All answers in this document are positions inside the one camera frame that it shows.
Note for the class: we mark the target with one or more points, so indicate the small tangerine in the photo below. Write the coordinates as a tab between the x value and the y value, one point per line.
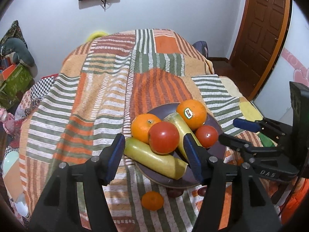
152	200

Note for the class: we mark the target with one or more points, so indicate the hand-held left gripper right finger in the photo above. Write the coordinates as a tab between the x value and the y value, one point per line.
193	157

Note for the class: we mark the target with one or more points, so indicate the dark patterned cushion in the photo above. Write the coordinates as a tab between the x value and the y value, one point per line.
13	31

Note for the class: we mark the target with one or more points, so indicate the orange box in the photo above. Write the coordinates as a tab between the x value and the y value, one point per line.
8	71

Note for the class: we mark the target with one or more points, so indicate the blue grey bag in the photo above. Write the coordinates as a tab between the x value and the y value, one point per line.
201	48

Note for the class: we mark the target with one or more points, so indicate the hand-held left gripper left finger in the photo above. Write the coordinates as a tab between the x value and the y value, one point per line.
115	157

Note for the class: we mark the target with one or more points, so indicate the red tomato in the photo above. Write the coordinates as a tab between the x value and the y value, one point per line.
164	137
207	136

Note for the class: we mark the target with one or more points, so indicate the pink plush toy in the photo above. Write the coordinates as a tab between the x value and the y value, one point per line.
6	122

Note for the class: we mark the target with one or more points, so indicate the yellow bedsheet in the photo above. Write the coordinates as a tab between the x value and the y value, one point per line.
249	108

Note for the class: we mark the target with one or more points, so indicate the large orange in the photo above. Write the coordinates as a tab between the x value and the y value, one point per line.
141	128

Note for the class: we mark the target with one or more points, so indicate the purple plate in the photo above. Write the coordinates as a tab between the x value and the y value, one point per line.
166	181

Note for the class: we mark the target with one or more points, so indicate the white wardrobe door with hearts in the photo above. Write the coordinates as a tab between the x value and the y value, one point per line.
297	60

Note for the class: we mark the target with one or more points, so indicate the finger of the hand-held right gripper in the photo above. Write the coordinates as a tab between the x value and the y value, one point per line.
265	159
246	124

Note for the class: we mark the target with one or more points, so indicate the orange with sticker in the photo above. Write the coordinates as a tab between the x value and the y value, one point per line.
196	112

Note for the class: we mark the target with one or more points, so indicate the striped patchwork blanket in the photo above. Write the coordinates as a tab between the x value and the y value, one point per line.
101	89

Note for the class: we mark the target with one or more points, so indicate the dark red jujube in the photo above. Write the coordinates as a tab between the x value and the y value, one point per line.
201	191
175	193

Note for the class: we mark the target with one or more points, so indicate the red cloth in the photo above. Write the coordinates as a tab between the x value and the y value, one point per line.
295	200

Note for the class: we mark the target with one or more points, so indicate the floral checkered quilt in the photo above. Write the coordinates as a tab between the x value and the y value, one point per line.
29	96

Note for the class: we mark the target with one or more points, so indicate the teal and orange cloth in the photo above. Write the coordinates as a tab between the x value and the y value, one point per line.
13	174

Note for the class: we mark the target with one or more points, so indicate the brown wooden door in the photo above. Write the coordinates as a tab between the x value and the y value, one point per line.
263	29

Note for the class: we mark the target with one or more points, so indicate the grey plush pillow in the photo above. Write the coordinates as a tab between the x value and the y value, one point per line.
17	50

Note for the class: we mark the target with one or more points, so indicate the yellow curved tube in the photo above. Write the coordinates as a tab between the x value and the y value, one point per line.
97	35

